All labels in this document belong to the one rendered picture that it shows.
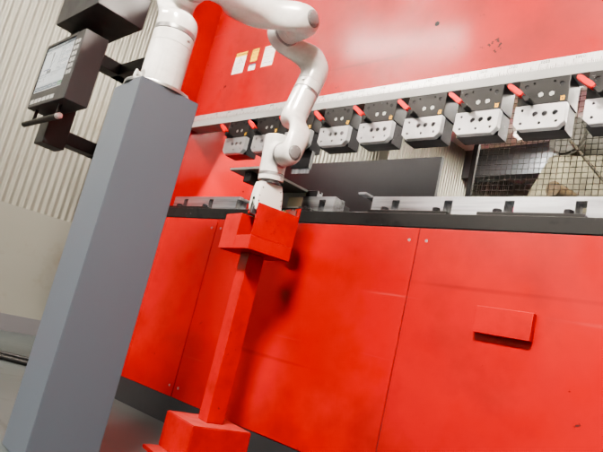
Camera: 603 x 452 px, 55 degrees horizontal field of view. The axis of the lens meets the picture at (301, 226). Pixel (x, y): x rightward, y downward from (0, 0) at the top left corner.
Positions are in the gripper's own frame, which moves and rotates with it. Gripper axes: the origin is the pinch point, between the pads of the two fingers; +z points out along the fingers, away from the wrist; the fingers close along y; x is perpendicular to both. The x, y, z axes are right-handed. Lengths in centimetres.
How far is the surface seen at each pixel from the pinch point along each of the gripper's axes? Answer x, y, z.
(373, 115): 2, -38, -51
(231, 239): -6.7, 6.5, 4.5
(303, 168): -32, -33, -33
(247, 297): -2.1, -0.2, 22.3
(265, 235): 4.9, 1.3, 2.4
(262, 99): -64, -26, -67
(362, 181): -52, -82, -42
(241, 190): -125, -56, -37
